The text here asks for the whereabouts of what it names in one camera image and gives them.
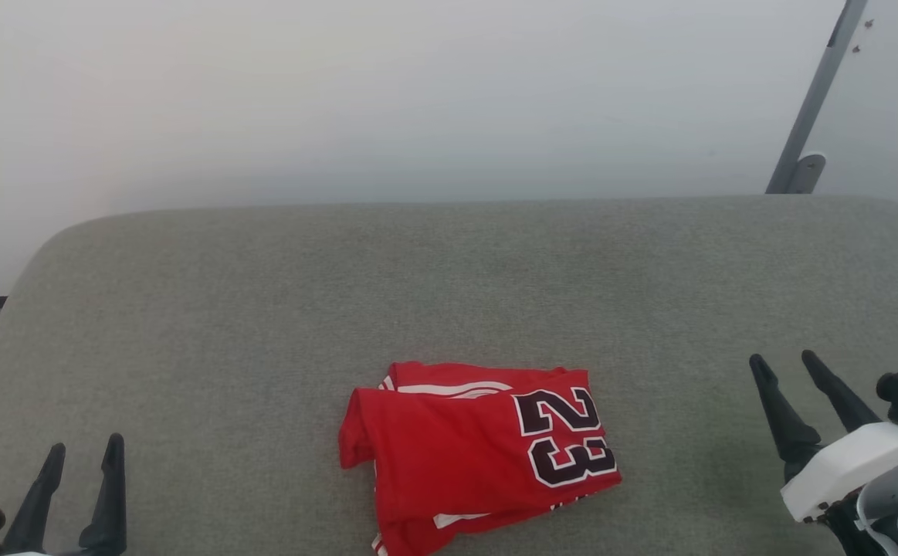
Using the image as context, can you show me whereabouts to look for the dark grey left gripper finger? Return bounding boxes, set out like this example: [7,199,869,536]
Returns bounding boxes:
[5,442,66,553]
[78,433,127,556]

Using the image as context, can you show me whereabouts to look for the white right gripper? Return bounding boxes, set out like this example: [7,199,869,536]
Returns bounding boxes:
[750,350,898,524]

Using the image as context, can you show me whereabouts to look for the red Bulls basketball jersey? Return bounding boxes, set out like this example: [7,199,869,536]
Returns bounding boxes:
[338,361,622,556]

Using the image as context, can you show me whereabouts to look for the grey fabric sofa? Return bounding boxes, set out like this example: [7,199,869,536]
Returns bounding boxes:
[0,195,898,556]

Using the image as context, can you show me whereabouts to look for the grey metal frame post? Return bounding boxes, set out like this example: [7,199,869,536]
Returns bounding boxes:
[764,0,871,195]

